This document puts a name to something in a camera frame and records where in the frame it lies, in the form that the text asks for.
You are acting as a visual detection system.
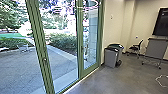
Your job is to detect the black mesh office chair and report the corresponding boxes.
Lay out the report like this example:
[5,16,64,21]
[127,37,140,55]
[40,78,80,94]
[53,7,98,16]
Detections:
[127,39,145,60]

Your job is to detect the metal outdoor chair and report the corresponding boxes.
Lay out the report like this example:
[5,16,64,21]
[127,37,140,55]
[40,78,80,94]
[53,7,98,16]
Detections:
[17,43,30,54]

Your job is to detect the leafy green tree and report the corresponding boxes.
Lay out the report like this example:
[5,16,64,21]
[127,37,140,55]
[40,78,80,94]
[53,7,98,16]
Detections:
[0,0,26,33]

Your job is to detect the green outdoor canopy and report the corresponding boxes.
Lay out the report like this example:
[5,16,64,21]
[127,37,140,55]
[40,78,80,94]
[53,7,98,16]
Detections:
[0,32,25,39]

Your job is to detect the green framed glass door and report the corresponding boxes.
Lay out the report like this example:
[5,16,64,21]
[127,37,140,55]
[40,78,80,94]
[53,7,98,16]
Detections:
[75,0,105,80]
[25,0,107,94]

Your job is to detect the metal door handle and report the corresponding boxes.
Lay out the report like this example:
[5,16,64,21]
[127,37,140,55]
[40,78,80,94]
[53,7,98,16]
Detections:
[80,45,88,62]

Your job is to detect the large green shrub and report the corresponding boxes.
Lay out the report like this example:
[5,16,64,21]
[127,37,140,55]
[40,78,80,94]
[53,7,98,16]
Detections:
[49,32,78,52]

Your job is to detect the low green hedge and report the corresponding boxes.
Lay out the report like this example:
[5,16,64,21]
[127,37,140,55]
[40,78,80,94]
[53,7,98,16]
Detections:
[0,36,34,51]

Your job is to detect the black wall television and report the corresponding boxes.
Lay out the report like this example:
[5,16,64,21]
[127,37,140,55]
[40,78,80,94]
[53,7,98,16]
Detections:
[152,7,168,37]

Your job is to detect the grey folded rolling table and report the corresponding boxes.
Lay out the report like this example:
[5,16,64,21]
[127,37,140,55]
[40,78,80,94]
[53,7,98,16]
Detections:
[141,37,168,70]

